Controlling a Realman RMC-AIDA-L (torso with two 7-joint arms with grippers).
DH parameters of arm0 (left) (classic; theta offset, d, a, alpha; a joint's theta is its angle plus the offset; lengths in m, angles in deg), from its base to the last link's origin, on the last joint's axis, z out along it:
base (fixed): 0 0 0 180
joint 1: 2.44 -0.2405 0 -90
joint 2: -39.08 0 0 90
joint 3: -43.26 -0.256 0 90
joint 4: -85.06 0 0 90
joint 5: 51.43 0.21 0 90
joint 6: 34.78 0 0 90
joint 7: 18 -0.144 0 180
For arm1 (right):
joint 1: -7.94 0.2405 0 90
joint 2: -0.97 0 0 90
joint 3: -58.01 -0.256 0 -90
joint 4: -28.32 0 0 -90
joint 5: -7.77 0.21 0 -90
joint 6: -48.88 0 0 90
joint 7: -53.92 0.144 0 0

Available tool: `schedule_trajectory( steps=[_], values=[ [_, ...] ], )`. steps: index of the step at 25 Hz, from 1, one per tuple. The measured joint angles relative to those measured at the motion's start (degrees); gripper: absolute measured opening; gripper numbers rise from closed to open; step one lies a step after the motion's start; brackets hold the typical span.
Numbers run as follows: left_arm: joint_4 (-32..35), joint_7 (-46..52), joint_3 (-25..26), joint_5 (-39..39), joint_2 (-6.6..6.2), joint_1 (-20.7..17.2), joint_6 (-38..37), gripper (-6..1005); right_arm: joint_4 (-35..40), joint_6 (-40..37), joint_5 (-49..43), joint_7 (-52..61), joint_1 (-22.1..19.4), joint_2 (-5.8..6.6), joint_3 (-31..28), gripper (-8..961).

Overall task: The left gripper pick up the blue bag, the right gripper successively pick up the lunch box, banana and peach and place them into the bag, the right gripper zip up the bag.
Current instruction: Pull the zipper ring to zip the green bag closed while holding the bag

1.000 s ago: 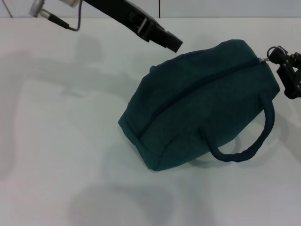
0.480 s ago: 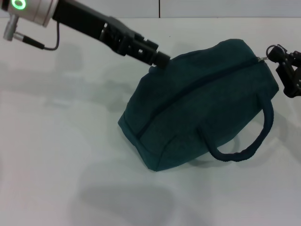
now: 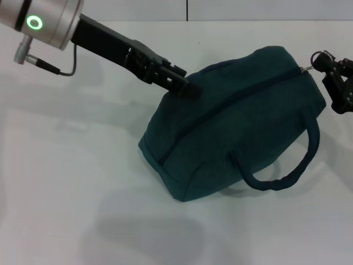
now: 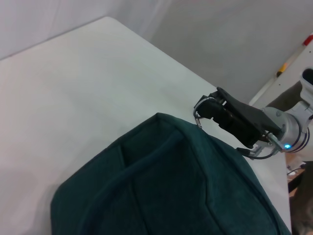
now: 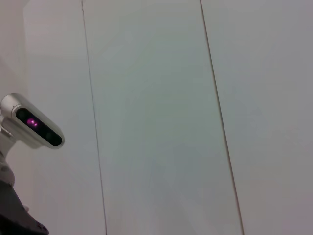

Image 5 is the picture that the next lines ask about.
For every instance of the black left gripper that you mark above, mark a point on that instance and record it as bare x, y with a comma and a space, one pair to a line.
17, 215

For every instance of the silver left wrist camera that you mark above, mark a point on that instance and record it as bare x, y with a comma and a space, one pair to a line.
34, 122

